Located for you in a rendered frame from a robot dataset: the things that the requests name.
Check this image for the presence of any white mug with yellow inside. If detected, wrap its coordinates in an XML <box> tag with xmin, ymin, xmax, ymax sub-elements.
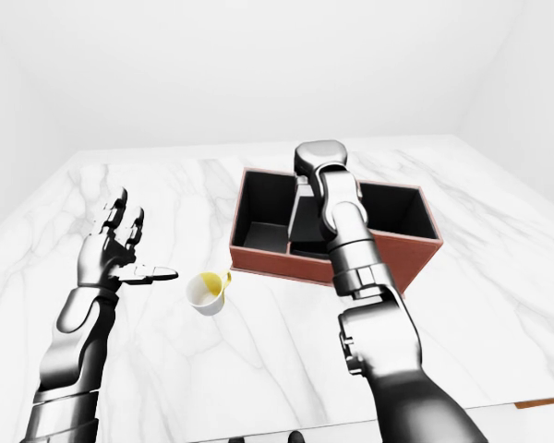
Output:
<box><xmin>185</xmin><ymin>269</ymin><xmax>235</xmax><ymax>318</ymax></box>

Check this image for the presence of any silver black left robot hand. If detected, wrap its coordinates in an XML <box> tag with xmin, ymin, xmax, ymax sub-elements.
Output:
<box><xmin>75</xmin><ymin>186</ymin><xmax>180</xmax><ymax>292</ymax></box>

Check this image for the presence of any brown wooden strip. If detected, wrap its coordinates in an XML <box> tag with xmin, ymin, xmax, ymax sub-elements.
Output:
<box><xmin>513</xmin><ymin>395</ymin><xmax>554</xmax><ymax>411</ymax></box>

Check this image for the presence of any red-brown desk caddy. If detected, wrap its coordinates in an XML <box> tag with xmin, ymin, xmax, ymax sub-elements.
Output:
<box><xmin>229</xmin><ymin>166</ymin><xmax>444</xmax><ymax>297</ymax></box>

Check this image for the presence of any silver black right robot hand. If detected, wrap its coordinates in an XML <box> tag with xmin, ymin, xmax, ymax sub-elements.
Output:
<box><xmin>294</xmin><ymin>139</ymin><xmax>350</xmax><ymax>200</ymax></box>

